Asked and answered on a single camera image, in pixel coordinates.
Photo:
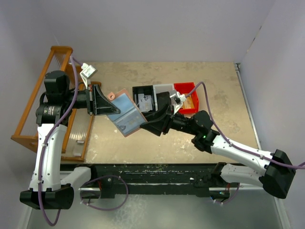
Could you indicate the white plastic bin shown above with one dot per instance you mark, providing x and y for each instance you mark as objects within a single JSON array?
[{"x": 160, "y": 90}]

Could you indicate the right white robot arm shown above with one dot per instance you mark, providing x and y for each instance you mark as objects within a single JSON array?
[{"x": 273, "y": 171}]

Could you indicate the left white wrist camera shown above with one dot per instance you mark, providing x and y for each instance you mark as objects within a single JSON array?
[{"x": 87, "y": 72}]

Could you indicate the pink leather card holder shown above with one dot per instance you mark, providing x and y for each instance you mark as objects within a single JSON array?
[{"x": 130, "y": 118}]

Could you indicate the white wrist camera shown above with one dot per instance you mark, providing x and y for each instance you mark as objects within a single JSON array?
[
  {"x": 87, "y": 72},
  {"x": 178, "y": 100}
]

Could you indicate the orange card in red bin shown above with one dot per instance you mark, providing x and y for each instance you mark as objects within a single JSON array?
[{"x": 188, "y": 103}]

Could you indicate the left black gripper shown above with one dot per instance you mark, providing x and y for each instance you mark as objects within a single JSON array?
[{"x": 91, "y": 99}]

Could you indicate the black metal base frame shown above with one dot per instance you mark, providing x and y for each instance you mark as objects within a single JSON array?
[{"x": 201, "y": 180}]

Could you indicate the black cards in white bin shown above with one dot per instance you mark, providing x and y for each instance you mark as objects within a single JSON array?
[{"x": 163, "y": 101}]

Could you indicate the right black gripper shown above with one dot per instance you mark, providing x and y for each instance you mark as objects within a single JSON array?
[{"x": 168, "y": 122}]

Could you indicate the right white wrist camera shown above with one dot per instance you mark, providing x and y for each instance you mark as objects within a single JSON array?
[{"x": 178, "y": 100}]

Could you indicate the grey cards in black bin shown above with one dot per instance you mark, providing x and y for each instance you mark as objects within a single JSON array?
[{"x": 145, "y": 102}]

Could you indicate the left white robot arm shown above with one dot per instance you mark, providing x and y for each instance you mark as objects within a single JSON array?
[{"x": 47, "y": 190}]

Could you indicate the black plastic bin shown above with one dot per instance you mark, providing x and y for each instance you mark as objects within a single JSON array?
[{"x": 147, "y": 90}]

